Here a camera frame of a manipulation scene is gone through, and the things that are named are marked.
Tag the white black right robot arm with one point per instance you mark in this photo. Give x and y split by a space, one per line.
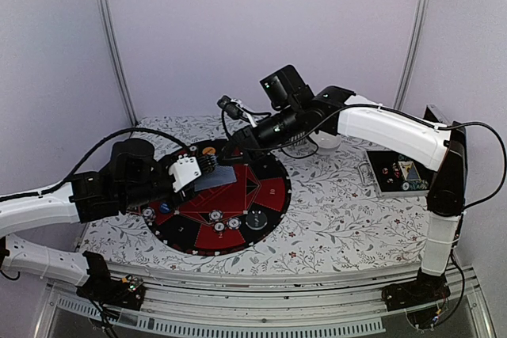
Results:
299 111

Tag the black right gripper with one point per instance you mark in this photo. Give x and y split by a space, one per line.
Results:
247 141

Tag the aluminium frame post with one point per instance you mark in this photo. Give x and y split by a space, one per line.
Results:
411 55
117 65

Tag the round red black poker mat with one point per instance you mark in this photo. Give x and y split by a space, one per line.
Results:
263 185

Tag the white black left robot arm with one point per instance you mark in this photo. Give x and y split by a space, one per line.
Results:
131 178

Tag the boxed playing card deck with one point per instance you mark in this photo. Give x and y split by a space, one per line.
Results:
409 170

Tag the aluminium front rail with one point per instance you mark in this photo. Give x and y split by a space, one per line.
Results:
340 304

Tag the right aluminium frame post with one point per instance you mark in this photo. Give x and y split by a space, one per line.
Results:
411 55

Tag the white ceramic bowl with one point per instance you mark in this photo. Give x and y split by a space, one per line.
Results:
326 141

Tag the blue small blind button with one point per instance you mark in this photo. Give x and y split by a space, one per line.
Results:
165 209

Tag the blue playing card deck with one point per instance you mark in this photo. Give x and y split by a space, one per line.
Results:
220 176

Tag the left aluminium frame post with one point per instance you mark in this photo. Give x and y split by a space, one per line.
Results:
117 65

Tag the aluminium poker chip case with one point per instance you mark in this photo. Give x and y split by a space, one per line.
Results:
396 179

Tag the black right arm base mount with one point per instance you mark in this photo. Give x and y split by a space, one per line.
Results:
424 289

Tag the striped grey ceramic mug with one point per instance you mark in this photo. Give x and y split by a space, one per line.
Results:
295 141

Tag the orange big blind button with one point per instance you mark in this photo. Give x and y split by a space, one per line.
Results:
209 150

